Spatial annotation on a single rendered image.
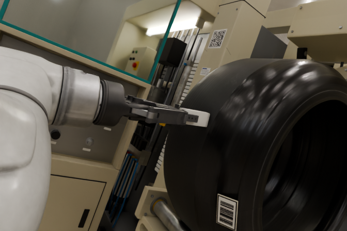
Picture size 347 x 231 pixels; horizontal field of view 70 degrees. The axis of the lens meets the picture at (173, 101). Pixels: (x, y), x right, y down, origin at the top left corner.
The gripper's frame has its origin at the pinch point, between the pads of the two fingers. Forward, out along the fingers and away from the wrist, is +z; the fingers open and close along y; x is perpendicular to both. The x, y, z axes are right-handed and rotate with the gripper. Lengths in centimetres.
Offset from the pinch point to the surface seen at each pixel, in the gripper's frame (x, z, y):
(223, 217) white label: 16.6, 4.9, -9.6
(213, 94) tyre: -5.6, 6.3, 3.1
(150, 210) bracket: 34.1, 9.7, 23.3
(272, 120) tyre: -3.2, 9.6, -11.3
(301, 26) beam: -39, 55, 20
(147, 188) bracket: 27.6, 7.5, 24.4
